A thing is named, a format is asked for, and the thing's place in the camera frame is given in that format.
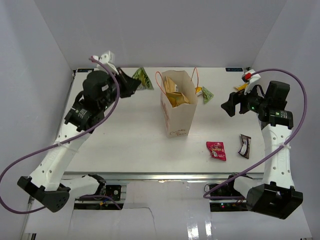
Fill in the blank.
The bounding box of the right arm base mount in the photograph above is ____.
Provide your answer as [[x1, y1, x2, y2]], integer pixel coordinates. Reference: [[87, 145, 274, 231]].
[[209, 184, 248, 213]]

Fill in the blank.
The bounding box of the light green snack packet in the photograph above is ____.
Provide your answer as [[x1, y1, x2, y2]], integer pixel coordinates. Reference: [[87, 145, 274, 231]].
[[202, 86, 214, 104]]

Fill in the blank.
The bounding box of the small yellow snack packet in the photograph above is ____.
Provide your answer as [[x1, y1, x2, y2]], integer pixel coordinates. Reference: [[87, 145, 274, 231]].
[[234, 83, 248, 91]]

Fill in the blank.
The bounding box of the green candy packet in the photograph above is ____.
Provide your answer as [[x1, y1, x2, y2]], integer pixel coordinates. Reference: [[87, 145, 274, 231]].
[[132, 67, 154, 90]]

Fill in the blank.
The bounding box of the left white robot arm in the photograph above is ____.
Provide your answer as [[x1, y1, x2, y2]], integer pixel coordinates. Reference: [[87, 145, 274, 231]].
[[17, 68, 141, 213]]

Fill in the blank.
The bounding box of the yellow snack bar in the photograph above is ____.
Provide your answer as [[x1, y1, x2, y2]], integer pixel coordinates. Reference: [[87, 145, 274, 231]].
[[195, 86, 203, 97]]

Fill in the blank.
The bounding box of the red candy packet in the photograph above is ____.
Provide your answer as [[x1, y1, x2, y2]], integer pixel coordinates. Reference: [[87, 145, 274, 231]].
[[206, 141, 227, 162]]

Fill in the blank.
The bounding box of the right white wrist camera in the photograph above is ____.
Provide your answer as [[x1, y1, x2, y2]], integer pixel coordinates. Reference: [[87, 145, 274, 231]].
[[241, 69, 261, 95]]

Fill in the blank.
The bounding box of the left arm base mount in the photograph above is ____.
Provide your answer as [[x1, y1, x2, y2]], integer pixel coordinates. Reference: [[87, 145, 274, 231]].
[[73, 185, 124, 211]]

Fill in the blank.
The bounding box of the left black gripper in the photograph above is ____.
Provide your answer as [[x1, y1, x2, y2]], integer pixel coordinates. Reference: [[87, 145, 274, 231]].
[[100, 67, 141, 111]]

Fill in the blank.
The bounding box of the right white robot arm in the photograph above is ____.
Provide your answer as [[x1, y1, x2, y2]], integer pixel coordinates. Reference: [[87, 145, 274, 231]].
[[221, 81, 303, 220]]

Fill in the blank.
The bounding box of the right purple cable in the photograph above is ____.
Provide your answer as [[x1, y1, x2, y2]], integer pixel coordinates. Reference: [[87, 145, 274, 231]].
[[202, 68, 308, 200]]

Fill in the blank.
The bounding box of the brown chocolate wrapper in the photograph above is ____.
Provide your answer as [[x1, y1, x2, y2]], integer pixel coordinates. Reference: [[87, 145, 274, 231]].
[[238, 134, 252, 159]]

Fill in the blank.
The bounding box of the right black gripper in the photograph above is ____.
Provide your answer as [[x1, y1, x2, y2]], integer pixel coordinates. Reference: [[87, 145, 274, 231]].
[[221, 82, 269, 117]]

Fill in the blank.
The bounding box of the cream paper bag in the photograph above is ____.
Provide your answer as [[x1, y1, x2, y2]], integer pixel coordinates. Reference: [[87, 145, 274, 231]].
[[156, 70, 198, 138]]

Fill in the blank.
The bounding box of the yellow chips bag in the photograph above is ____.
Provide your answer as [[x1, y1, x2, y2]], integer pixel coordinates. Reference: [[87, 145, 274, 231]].
[[164, 76, 190, 108]]

